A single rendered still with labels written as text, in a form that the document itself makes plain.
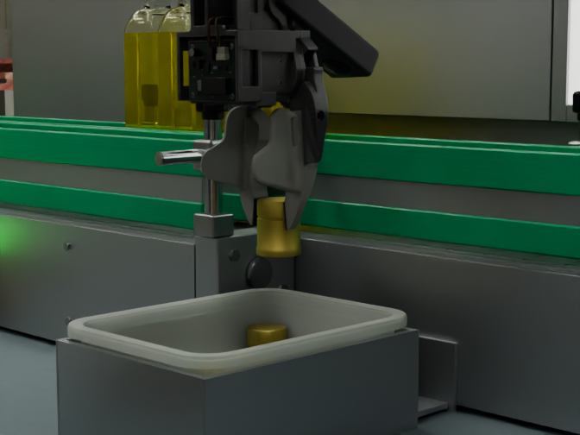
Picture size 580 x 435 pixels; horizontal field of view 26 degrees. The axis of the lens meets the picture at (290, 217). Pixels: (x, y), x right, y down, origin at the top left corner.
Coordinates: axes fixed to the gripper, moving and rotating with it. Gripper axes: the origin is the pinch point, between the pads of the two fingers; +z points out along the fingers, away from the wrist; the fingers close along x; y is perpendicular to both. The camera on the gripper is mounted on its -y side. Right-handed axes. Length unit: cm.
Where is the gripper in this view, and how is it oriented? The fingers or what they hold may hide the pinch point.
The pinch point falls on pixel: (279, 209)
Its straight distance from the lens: 98.7
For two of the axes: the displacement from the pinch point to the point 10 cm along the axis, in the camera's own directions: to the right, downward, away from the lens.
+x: 6.9, 0.8, -7.2
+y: -7.2, 0.9, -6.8
